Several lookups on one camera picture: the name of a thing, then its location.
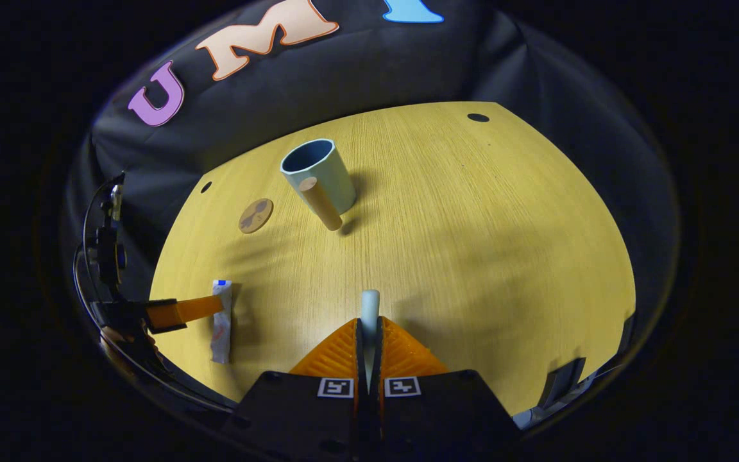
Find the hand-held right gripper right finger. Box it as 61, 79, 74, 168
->
373, 316, 521, 462

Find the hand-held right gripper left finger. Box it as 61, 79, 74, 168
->
232, 318, 365, 462

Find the white toothpaste tube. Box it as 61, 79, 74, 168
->
210, 279, 234, 365

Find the round wooden coaster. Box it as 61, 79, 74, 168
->
238, 198, 275, 234

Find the pale blue toothbrush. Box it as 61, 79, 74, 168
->
360, 289, 381, 393

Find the light blue cup wooden handle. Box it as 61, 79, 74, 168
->
280, 139, 357, 232

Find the wooden desktop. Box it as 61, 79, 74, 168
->
149, 101, 636, 418

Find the dark object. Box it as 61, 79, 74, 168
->
512, 311, 636, 431

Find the black backdrop cloth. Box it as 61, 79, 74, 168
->
62, 0, 681, 386

